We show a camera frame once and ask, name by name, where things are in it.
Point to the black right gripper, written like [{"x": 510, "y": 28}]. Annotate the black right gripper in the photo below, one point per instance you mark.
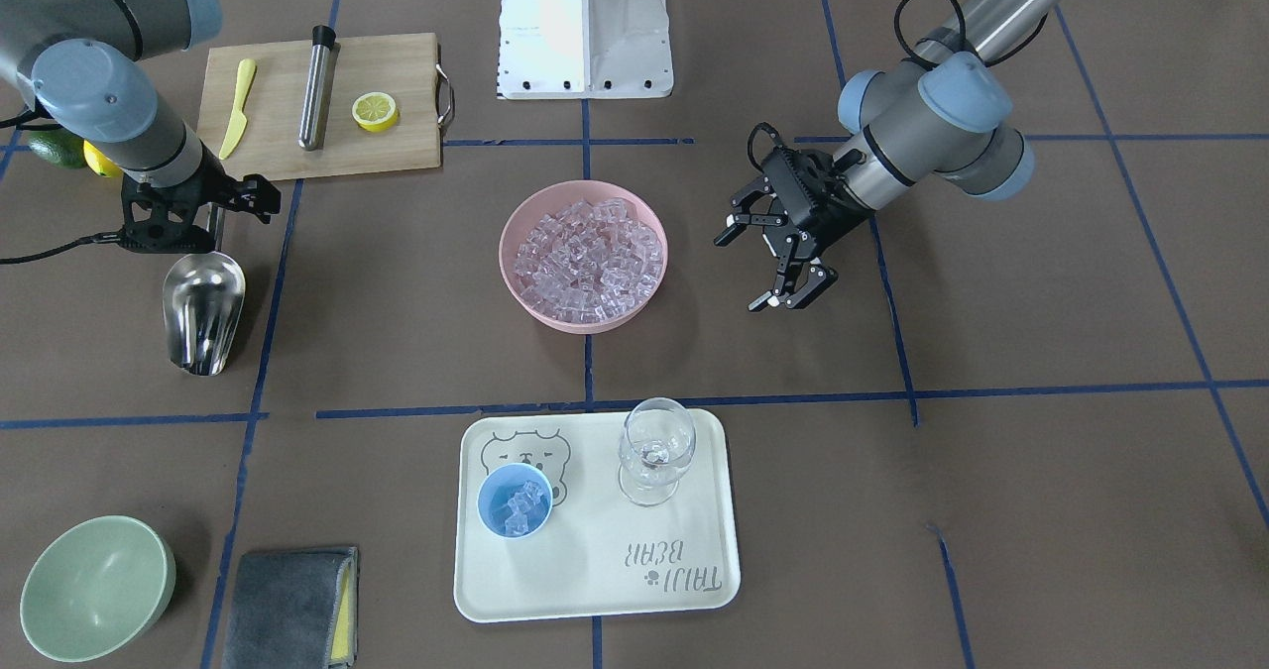
[{"x": 210, "y": 191}]

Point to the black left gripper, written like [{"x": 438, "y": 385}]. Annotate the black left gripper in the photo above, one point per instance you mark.
[{"x": 815, "y": 215}]

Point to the steel ice scoop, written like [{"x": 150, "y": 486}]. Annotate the steel ice scoop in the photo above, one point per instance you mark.
[{"x": 203, "y": 298}]

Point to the clear ice cubes pile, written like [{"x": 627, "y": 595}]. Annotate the clear ice cubes pile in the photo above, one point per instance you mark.
[{"x": 587, "y": 263}]

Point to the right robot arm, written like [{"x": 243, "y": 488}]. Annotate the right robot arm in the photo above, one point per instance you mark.
[{"x": 78, "y": 63}]

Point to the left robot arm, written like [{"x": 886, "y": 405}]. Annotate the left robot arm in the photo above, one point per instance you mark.
[{"x": 941, "y": 112}]

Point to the light blue cup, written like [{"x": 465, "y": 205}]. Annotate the light blue cup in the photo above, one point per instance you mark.
[{"x": 495, "y": 489}]

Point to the whole yellow lemon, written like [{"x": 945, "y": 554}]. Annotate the whole yellow lemon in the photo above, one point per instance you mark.
[{"x": 99, "y": 163}]

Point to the green lime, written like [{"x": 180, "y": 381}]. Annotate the green lime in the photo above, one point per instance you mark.
[{"x": 61, "y": 148}]

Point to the steel cylinder rod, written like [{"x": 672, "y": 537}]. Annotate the steel cylinder rod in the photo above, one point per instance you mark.
[{"x": 318, "y": 87}]

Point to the yellow plastic knife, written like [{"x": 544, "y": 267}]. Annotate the yellow plastic knife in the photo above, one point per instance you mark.
[{"x": 238, "y": 119}]

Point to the clear wine glass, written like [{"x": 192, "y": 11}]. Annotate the clear wine glass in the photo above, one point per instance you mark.
[{"x": 656, "y": 448}]

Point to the lemon half slice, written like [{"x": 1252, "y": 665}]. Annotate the lemon half slice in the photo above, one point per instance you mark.
[{"x": 375, "y": 111}]

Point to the pink bowl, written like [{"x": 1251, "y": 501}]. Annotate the pink bowl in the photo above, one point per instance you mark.
[{"x": 557, "y": 196}]

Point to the wooden cutting board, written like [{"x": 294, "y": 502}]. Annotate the wooden cutting board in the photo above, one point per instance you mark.
[{"x": 404, "y": 66}]

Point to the cream bear tray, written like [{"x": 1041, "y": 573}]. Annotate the cream bear tray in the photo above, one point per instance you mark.
[{"x": 597, "y": 553}]

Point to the green bowl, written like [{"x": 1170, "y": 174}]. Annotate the green bowl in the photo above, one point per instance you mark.
[{"x": 97, "y": 587}]

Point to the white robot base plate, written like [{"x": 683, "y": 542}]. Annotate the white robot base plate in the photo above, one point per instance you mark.
[{"x": 584, "y": 50}]

